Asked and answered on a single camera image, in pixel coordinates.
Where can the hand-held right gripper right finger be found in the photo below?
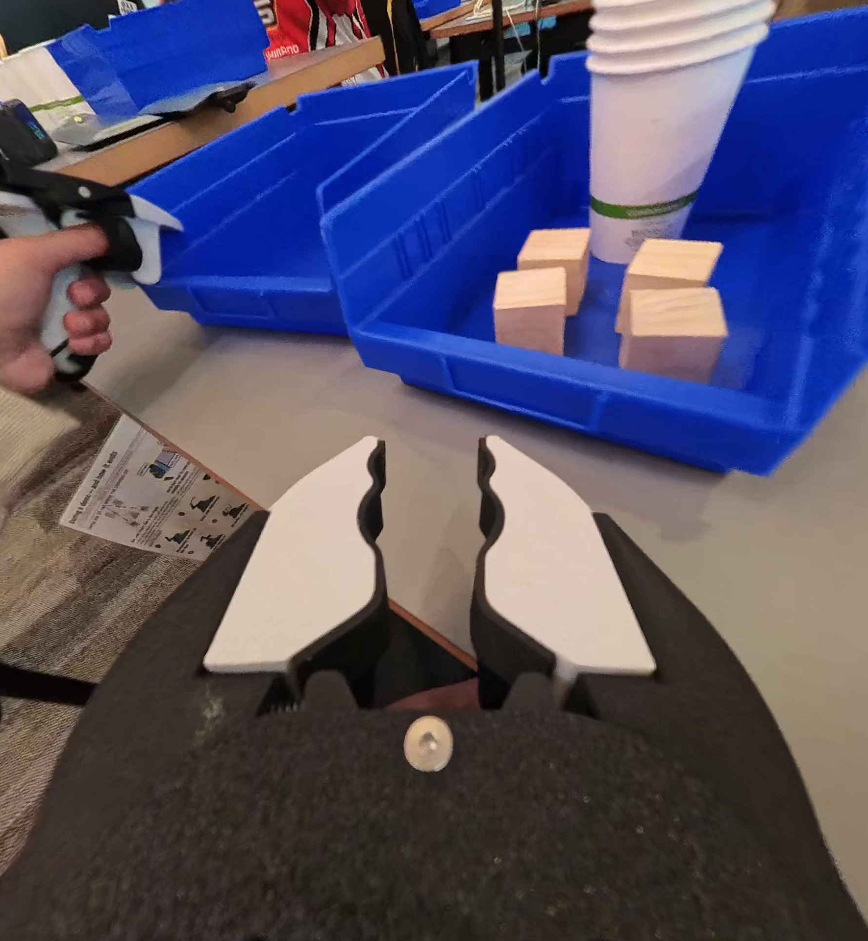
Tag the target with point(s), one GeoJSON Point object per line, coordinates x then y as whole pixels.
{"type": "Point", "coordinates": [559, 581]}

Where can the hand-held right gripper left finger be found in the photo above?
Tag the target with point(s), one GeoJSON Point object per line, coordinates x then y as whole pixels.
{"type": "Point", "coordinates": [301, 581]}

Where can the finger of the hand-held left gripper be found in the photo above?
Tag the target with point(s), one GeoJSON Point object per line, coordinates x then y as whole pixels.
{"type": "Point", "coordinates": [153, 217]}
{"type": "Point", "coordinates": [151, 254]}

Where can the blue plastic bin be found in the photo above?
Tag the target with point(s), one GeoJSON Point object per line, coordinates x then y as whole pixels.
{"type": "Point", "coordinates": [551, 404]}
{"type": "Point", "coordinates": [257, 220]}

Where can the wooden cube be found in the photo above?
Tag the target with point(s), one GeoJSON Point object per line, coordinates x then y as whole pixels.
{"type": "Point", "coordinates": [669, 264]}
{"type": "Point", "coordinates": [529, 312]}
{"type": "Point", "coordinates": [551, 254]}
{"type": "Point", "coordinates": [673, 338]}

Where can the stack of white paper cups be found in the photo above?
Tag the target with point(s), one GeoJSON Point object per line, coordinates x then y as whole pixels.
{"type": "Point", "coordinates": [654, 147]}

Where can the person's left forearm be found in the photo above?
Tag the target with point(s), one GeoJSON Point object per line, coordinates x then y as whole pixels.
{"type": "Point", "coordinates": [0, 456]}

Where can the person's left hand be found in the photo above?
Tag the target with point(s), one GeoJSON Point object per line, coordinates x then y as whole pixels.
{"type": "Point", "coordinates": [0, 309]}

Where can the wooden desk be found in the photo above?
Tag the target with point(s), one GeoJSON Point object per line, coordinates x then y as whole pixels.
{"type": "Point", "coordinates": [492, 18]}
{"type": "Point", "coordinates": [206, 125]}

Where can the printed instruction sheet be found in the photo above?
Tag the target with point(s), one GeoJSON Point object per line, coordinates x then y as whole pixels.
{"type": "Point", "coordinates": [162, 500]}

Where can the blue storage bin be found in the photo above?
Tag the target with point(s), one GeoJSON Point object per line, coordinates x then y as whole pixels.
{"type": "Point", "coordinates": [169, 51]}

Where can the red striped jersey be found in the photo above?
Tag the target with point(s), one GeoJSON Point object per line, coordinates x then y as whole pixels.
{"type": "Point", "coordinates": [316, 29]}

